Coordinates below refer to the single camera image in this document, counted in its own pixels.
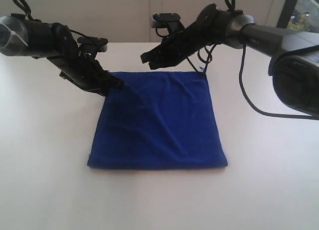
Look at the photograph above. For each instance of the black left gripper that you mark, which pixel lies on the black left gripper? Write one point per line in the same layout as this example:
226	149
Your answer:
80	69

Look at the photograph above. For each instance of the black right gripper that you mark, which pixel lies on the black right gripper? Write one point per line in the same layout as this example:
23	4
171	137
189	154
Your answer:
177	48

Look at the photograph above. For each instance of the blue cloth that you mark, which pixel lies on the blue cloth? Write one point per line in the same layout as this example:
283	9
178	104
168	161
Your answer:
158	121

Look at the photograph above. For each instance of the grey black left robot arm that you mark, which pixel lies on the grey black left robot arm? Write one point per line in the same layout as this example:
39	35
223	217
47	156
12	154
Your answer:
22	37

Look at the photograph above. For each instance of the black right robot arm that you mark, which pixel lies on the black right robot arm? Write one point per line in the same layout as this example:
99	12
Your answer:
294	64

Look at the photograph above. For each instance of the green tree outside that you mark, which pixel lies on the green tree outside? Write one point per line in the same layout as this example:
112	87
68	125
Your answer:
300	22

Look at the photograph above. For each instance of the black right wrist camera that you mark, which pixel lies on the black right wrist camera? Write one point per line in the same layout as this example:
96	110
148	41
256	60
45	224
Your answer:
169	21

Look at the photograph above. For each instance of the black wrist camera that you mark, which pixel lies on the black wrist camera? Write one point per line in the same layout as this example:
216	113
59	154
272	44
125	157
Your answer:
169	21
93	44

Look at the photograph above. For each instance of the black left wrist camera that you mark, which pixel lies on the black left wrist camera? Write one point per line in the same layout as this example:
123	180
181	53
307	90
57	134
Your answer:
93	44

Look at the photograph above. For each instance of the black window frame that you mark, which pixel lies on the black window frame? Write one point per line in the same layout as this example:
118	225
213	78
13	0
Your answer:
286	13

